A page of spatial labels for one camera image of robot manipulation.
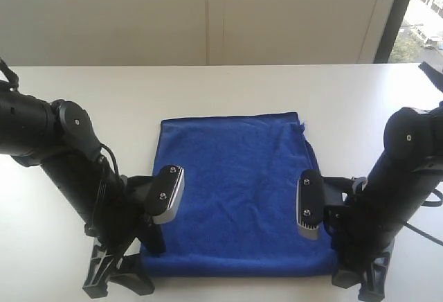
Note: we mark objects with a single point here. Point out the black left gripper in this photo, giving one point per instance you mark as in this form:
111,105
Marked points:
102,199

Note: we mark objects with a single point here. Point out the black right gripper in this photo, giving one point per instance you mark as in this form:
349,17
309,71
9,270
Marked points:
363,216

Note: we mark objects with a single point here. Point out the blue terry towel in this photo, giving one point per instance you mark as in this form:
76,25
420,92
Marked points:
237,215

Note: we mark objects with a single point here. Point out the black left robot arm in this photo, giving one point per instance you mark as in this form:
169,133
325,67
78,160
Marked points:
59,138

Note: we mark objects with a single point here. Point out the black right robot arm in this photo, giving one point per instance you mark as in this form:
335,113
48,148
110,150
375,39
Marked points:
413,140

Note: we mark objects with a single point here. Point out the white vehicle outside window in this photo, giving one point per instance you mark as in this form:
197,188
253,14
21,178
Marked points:
429,36

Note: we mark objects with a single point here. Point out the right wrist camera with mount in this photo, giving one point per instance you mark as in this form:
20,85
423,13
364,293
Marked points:
314,194

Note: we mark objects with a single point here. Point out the dark window frame post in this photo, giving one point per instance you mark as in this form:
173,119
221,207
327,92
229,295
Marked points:
390,32

